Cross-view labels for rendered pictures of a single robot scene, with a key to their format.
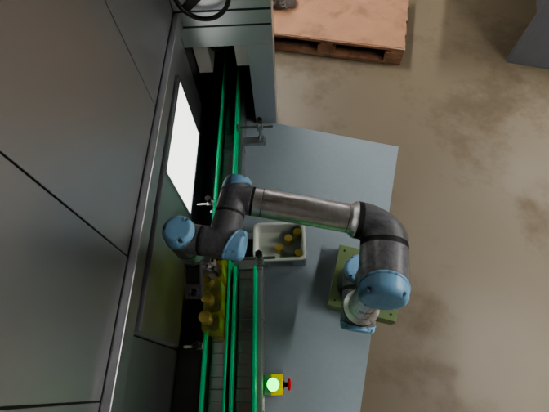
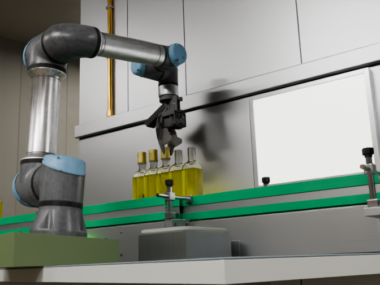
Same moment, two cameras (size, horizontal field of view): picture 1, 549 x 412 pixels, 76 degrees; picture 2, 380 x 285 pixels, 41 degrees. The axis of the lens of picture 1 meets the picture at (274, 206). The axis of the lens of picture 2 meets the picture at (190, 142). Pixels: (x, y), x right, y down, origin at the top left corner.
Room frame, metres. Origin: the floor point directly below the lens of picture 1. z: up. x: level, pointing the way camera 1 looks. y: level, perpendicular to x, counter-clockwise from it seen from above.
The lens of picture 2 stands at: (1.40, -1.26, 0.74)
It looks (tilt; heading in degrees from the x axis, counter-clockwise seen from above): 13 degrees up; 123
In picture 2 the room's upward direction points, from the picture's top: 2 degrees counter-clockwise
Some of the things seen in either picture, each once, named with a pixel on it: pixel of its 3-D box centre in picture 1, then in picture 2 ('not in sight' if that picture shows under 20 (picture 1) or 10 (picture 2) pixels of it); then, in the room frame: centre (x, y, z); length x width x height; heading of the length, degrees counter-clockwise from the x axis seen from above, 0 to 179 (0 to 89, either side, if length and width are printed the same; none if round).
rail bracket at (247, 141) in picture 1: (256, 135); (375, 193); (1.09, 0.06, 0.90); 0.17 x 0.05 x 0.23; 87
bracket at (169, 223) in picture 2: (251, 266); (178, 230); (0.45, 0.11, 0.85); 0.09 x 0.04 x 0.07; 87
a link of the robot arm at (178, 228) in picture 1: (183, 237); (167, 73); (0.34, 0.23, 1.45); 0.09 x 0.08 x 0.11; 77
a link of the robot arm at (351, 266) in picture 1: (359, 275); (61, 179); (0.34, -0.29, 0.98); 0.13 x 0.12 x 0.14; 167
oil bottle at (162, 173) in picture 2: (216, 292); (166, 194); (0.32, 0.23, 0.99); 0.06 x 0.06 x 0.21; 88
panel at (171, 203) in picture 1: (175, 203); (249, 144); (0.60, 0.35, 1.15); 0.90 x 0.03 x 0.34; 177
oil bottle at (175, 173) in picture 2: (218, 275); (179, 193); (0.38, 0.23, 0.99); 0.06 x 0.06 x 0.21; 89
